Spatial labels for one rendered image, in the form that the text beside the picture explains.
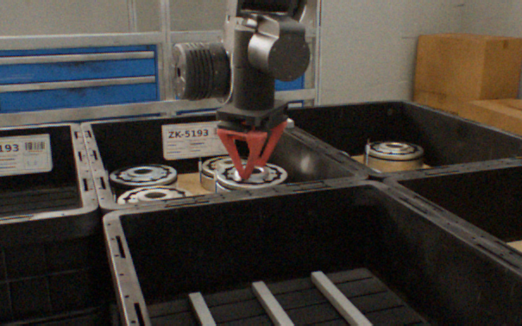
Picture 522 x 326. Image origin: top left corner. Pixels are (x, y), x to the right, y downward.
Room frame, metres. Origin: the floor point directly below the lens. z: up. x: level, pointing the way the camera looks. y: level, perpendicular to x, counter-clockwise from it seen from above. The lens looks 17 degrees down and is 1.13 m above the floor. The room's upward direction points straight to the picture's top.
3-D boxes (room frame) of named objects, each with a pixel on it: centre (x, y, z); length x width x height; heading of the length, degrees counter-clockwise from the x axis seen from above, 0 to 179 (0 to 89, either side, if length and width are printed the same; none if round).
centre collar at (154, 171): (0.83, 0.17, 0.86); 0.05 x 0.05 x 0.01
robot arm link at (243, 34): (0.75, 0.00, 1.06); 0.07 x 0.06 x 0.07; 25
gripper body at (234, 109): (0.76, 0.00, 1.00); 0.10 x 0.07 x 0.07; 154
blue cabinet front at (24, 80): (2.55, 0.79, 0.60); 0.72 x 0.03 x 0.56; 115
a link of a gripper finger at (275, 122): (0.78, 0.00, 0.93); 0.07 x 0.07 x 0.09; 64
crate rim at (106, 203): (0.74, 0.07, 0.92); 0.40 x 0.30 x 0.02; 19
